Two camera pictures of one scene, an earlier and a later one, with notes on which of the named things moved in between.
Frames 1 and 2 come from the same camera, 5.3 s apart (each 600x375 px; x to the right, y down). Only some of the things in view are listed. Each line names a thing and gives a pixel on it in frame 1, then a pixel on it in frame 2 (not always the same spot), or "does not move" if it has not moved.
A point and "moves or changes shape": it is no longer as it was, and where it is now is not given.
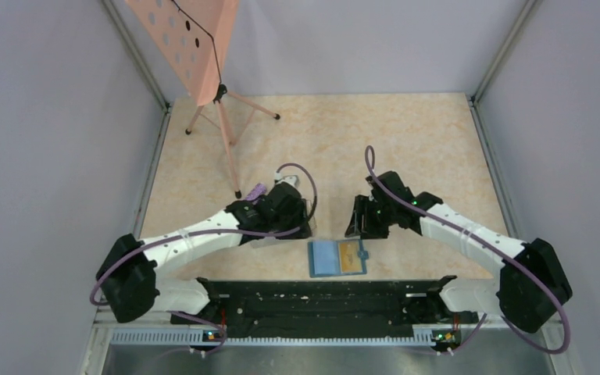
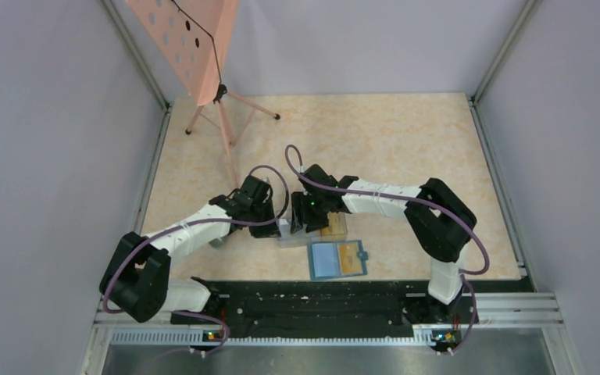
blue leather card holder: [337, 258] does not move
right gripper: [361, 223] -> [298, 210]
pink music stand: [193, 37] does not move
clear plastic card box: [310, 219] moves or changes shape
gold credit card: [350, 258] does not move
